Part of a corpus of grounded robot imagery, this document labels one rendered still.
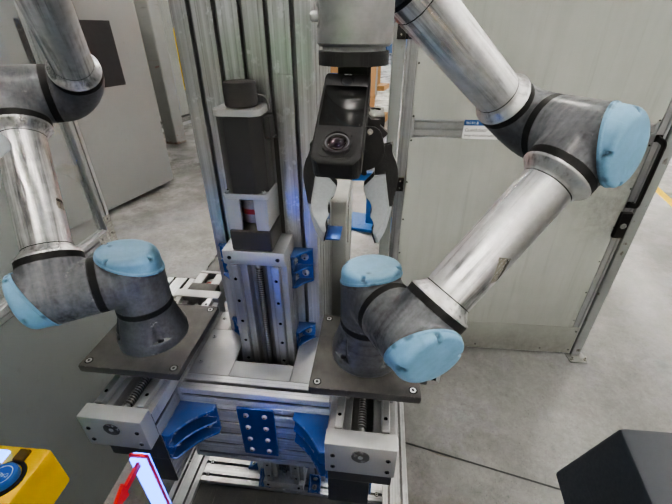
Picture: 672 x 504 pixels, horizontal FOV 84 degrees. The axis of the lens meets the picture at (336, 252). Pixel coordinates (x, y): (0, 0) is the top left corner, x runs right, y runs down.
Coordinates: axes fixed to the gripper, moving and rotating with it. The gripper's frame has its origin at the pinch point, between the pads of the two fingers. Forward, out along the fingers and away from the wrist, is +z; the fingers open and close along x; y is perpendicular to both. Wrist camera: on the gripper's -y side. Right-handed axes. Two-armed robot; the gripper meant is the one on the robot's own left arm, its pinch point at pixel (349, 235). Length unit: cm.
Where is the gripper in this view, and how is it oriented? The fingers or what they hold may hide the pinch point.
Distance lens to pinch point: 45.8
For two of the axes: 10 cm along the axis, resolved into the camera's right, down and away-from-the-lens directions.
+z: 0.0, 8.6, 5.1
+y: 0.9, -5.1, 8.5
